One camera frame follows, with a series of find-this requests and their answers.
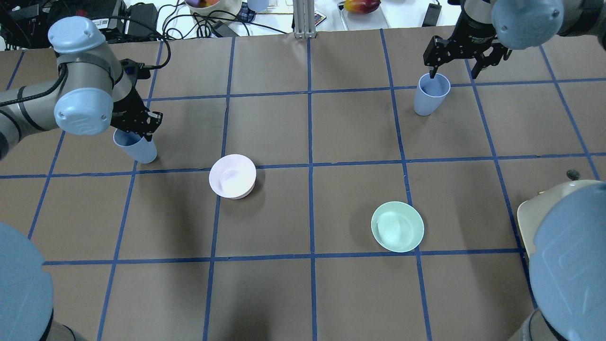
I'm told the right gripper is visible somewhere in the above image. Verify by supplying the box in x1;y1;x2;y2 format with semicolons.
423;28;513;80

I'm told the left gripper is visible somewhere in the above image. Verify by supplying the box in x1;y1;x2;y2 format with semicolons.
110;90;164;142

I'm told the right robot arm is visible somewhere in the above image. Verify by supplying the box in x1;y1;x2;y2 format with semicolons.
423;0;606;79

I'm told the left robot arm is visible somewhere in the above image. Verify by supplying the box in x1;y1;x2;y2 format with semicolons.
0;17;163;158

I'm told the black power adapter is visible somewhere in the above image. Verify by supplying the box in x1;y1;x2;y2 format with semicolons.
421;3;442;27

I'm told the metal tray with mango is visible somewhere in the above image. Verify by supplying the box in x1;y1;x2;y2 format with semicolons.
338;0;389;31

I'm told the black power brick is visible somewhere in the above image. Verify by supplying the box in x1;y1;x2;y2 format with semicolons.
126;2;158;41

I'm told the black electronics box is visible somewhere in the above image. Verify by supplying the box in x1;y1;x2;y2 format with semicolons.
47;0;127;33

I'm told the mango fruit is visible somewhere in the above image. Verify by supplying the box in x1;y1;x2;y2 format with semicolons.
343;0;381;14

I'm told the pink bowl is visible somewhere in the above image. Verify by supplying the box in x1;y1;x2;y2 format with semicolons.
209;154;256;199

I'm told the bowl of foam blocks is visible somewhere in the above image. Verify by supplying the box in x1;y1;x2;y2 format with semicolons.
184;0;242;21

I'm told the small remote control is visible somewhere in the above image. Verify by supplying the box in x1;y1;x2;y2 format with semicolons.
314;11;327;26

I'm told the cream toaster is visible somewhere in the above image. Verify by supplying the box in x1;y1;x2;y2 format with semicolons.
517;179;605;257

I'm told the light blue cup on rack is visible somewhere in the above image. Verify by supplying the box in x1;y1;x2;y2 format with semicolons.
247;0;270;13

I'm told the green bowl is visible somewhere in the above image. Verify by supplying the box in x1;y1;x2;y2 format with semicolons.
371;201;426;253

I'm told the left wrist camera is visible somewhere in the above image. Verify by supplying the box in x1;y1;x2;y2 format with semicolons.
119;59;151;84

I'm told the aluminium frame post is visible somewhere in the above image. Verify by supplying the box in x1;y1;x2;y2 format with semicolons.
293;0;317;39

